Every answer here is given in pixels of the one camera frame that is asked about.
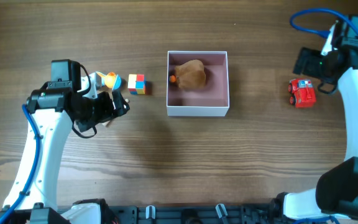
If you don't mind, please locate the brown plush toy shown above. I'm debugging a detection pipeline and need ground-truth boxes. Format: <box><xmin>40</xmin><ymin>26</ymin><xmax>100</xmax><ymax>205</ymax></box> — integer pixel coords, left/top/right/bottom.
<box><xmin>168</xmin><ymin>60</ymin><xmax>206</xmax><ymax>90</ymax></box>

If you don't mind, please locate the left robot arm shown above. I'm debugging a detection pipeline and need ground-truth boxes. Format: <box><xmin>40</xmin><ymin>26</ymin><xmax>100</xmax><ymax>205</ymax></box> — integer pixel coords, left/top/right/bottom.
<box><xmin>0</xmin><ymin>59</ymin><xmax>130</xmax><ymax>223</ymax></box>

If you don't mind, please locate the red toy fire truck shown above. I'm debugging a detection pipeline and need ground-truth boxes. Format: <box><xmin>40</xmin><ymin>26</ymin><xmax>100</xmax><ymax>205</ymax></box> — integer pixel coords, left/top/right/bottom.
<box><xmin>288</xmin><ymin>78</ymin><xmax>316</xmax><ymax>108</ymax></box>

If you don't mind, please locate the orange blue duck toy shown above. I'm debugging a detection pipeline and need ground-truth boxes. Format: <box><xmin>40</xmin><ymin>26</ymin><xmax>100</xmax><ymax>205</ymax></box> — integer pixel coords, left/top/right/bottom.
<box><xmin>95</xmin><ymin>72</ymin><xmax>122</xmax><ymax>90</ymax></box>

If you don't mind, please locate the left blue cable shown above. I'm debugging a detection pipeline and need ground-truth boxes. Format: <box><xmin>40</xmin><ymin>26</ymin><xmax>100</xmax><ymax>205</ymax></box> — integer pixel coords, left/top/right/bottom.
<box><xmin>0</xmin><ymin>104</ymin><xmax>42</xmax><ymax>224</ymax></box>

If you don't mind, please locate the pink open cardboard box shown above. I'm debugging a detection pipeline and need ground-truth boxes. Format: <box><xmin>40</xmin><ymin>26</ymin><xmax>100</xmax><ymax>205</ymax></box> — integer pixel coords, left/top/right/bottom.
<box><xmin>166</xmin><ymin>50</ymin><xmax>230</xmax><ymax>117</ymax></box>

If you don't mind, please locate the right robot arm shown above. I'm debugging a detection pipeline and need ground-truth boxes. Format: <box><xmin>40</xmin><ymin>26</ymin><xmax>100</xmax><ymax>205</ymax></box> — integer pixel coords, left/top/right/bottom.
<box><xmin>267</xmin><ymin>13</ymin><xmax>358</xmax><ymax>223</ymax></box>

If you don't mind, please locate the white pig rattle drum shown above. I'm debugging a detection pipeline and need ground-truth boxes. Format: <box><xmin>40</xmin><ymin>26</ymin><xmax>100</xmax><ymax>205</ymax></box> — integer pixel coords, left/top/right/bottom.
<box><xmin>103</xmin><ymin>98</ymin><xmax>129</xmax><ymax>128</ymax></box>

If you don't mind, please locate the multicolour puzzle cube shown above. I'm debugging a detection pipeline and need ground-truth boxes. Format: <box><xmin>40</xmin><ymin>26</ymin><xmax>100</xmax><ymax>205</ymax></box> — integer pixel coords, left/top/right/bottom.
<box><xmin>127</xmin><ymin>74</ymin><xmax>146</xmax><ymax>95</ymax></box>

